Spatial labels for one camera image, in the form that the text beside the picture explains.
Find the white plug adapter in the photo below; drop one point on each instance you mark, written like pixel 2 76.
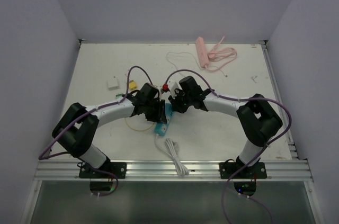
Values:
pixel 112 83

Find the yellow plug with cable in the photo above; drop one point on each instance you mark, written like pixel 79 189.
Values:
pixel 138 125

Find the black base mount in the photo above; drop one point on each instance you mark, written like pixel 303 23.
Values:
pixel 118 169
pixel 235 170

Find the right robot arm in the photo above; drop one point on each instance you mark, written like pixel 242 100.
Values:
pixel 258 119

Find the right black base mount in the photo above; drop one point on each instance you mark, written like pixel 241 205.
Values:
pixel 235 170

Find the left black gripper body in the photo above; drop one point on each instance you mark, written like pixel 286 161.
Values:
pixel 148 110

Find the aluminium front rail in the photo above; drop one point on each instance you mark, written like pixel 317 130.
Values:
pixel 164 170

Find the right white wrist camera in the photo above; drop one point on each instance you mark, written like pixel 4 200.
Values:
pixel 170 87

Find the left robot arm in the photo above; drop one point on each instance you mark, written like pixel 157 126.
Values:
pixel 76 129

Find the pink power strip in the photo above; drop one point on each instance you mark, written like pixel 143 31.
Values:
pixel 216 58

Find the yellow plug adapter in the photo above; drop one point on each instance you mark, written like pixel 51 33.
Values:
pixel 132 85

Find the teal power strip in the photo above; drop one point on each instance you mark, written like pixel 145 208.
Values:
pixel 161 128

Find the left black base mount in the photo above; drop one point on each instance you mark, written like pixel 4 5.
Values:
pixel 118 169

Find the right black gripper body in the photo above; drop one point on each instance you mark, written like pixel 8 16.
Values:
pixel 182 101

